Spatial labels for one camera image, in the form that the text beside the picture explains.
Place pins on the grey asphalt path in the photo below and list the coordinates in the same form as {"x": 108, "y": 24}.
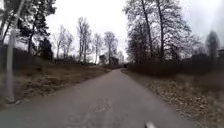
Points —
{"x": 110, "y": 100}

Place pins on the row of bare trees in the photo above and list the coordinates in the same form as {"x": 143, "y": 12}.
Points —
{"x": 83, "y": 33}

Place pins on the stand of bare trees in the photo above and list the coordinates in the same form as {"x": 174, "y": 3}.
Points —
{"x": 156, "y": 30}

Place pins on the leaf-strewn grass verge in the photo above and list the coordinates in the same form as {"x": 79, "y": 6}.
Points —
{"x": 186, "y": 93}
{"x": 50, "y": 80}

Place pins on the small dark conifer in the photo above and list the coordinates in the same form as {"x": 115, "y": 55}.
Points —
{"x": 45, "y": 50}

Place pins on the robot's own part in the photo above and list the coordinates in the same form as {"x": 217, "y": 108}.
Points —
{"x": 150, "y": 125}

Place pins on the tall pine tree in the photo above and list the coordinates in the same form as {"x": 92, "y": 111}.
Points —
{"x": 35, "y": 20}

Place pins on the pale tree trunk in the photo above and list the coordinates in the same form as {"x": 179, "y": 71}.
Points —
{"x": 10, "y": 66}

